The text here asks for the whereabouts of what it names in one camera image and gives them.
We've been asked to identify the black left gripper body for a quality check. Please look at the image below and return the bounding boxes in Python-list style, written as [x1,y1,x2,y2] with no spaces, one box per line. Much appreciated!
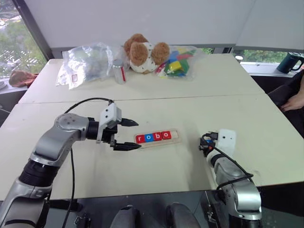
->
[102,118,123,149]

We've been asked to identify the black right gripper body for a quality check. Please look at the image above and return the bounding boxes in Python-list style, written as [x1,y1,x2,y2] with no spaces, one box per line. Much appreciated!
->
[199,132,219,157]

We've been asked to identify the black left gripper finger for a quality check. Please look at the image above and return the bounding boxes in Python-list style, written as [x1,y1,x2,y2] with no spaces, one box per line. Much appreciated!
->
[113,142,143,152]
[118,117,140,127]

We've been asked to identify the long wooden letter tray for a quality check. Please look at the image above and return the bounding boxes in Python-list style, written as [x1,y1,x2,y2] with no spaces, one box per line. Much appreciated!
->
[133,129,183,149]

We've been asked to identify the plastic bag of colourful blocks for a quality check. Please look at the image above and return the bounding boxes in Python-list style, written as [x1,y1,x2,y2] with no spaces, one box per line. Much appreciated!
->
[153,45,206,81]

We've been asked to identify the person's bare hand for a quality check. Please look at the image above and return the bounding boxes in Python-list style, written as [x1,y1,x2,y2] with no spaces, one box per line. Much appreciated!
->
[281,93,304,113]

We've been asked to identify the small clear bottle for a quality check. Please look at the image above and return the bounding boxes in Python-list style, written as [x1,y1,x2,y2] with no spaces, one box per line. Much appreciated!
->
[112,59,128,85]

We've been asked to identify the brown and white plush toy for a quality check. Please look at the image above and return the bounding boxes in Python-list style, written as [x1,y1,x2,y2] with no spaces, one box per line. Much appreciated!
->
[123,33,171,74]

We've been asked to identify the clear plastic bag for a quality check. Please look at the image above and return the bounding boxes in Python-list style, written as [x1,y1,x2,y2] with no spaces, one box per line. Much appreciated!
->
[56,42,124,90]

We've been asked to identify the person in dark clothing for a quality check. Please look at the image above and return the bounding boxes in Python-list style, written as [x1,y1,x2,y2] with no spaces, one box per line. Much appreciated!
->
[267,64,304,113]

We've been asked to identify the reddish brown cloth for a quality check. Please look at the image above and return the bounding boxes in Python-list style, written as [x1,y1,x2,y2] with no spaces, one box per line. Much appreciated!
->
[9,69,39,88]

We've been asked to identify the dark green mug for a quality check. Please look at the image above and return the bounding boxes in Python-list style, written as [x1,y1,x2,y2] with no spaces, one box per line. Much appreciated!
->
[276,52,304,74]

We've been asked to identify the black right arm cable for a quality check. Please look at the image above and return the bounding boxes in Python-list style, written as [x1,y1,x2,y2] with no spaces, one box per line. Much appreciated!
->
[201,131,254,190]

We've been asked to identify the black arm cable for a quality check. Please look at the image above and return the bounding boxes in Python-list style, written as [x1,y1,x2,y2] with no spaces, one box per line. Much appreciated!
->
[201,131,254,190]
[63,97,115,228]

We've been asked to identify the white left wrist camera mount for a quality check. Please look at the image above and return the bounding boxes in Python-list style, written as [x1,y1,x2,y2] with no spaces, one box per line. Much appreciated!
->
[95,103,123,144]

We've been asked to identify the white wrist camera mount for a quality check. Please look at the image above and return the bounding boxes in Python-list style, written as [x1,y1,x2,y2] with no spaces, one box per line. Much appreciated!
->
[95,103,123,144]
[214,129,237,155]

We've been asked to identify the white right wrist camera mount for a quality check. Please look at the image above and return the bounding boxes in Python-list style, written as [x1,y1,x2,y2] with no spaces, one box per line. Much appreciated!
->
[214,129,237,155]

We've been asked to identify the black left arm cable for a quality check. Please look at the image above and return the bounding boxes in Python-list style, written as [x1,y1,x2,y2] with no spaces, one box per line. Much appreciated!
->
[63,97,115,228]

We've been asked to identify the black window frame post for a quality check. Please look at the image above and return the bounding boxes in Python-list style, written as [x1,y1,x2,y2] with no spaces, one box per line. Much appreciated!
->
[12,0,54,60]

